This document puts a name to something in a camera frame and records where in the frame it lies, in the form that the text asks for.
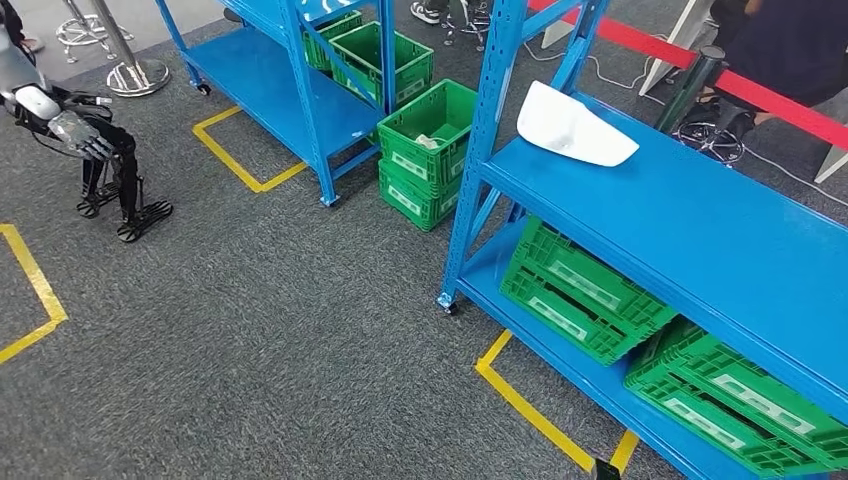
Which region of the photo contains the black round stool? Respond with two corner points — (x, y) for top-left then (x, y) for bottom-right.
(675, 99), (758, 167)

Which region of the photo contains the black humanoid robot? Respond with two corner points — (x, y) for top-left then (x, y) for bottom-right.
(0, 0), (175, 244)

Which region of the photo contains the blue metal shelf rack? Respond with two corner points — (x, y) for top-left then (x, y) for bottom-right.
(153, 0), (399, 208)
(435, 0), (848, 480)

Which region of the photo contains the red barrier belt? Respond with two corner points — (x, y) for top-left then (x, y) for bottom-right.
(526, 0), (700, 71)
(714, 69), (848, 152)

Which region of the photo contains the white floor cable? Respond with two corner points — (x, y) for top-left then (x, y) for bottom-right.
(521, 33), (669, 109)
(743, 144), (848, 208)

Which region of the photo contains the open green plastic crate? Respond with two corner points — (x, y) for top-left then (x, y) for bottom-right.
(376, 79), (480, 199)

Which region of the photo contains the chrome stanchion post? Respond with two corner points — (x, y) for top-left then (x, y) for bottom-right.
(89, 0), (172, 99)

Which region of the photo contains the white plastic car panel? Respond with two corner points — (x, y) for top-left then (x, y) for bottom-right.
(516, 80), (641, 168)

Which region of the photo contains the chrome star stool base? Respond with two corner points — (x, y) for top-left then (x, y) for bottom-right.
(441, 0), (493, 53)
(54, 0), (135, 66)

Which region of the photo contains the dark green barrier post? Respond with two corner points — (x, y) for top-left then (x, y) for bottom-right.
(654, 44), (728, 135)

